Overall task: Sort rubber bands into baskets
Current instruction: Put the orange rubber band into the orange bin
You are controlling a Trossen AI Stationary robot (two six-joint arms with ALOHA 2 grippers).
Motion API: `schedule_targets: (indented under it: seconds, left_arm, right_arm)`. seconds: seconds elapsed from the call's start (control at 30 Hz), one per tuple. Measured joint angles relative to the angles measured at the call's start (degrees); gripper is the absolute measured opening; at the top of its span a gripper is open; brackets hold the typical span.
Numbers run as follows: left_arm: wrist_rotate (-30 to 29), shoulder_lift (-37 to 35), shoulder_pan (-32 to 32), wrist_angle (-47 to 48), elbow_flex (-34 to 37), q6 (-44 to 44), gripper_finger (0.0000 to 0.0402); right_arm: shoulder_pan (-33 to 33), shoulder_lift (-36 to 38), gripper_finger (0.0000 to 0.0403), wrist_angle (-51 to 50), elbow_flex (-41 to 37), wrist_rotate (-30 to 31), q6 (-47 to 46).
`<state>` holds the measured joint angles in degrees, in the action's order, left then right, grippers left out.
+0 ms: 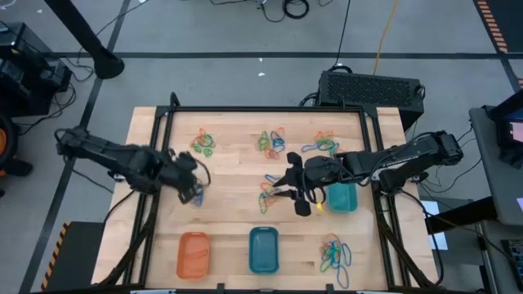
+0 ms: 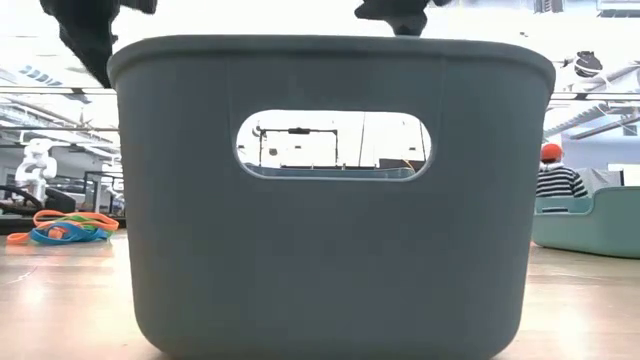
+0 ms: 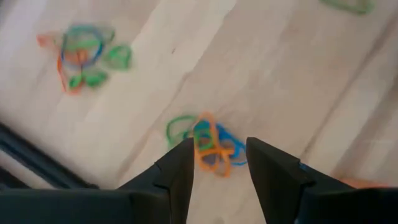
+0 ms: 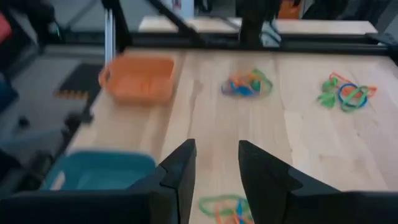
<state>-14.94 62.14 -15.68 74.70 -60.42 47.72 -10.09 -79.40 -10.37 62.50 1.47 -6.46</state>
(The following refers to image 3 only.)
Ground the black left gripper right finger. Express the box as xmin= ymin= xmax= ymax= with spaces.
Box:
xmin=246 ymin=136 xmax=313 ymax=224

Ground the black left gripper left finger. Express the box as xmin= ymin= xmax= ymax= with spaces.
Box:
xmin=119 ymin=138 xmax=195 ymax=224

